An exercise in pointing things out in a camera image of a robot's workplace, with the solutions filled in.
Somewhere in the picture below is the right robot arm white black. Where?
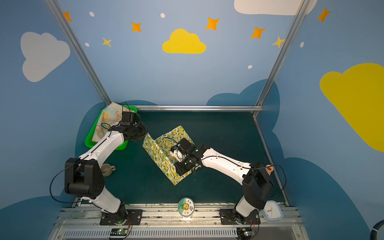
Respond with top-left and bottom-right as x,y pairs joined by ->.
170,138 -> 275,222

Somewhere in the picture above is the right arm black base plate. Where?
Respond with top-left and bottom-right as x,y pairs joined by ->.
219,209 -> 261,225

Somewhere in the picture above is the rear aluminium frame bar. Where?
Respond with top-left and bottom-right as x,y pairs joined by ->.
135,105 -> 263,112

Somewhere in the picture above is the right aluminium frame post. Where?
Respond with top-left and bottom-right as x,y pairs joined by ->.
256,0 -> 311,109

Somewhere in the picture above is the white square clock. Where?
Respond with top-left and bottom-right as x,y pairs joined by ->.
262,200 -> 284,222

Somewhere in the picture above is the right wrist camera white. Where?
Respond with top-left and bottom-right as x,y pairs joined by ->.
170,146 -> 183,160

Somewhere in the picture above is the left green circuit board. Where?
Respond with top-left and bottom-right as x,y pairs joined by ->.
109,228 -> 129,240

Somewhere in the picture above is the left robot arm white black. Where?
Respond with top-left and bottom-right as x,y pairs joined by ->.
62,105 -> 148,219

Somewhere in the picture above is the pastel floral skirt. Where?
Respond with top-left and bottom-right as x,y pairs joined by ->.
91,103 -> 134,143

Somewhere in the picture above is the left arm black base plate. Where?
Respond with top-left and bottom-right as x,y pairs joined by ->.
100,209 -> 143,226

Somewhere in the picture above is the small terracotta cup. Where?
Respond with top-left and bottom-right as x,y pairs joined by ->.
266,165 -> 274,176

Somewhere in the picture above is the aluminium rail base frame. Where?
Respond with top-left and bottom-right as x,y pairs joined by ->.
48,203 -> 309,240

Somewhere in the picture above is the green circuit board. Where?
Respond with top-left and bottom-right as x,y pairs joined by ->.
236,228 -> 254,240
109,228 -> 129,240

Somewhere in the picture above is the round white green tape dispenser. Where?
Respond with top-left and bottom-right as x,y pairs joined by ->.
178,198 -> 195,219

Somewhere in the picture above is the green plastic basket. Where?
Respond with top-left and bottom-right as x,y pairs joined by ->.
85,104 -> 138,148

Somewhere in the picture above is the lemon print skirt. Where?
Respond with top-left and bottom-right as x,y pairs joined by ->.
143,126 -> 194,186

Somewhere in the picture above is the right green circuit board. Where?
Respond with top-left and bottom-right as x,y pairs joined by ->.
236,228 -> 254,240

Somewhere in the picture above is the grey ceramic mug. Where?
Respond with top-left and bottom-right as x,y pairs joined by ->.
101,164 -> 116,177

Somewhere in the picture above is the aluminium frame post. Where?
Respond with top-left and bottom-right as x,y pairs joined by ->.
45,0 -> 112,105
256,0 -> 311,109

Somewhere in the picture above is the black corrugated hose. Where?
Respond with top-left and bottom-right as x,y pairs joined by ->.
369,219 -> 384,240

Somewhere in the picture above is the left aluminium frame post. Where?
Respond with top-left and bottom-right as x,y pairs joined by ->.
45,0 -> 112,105

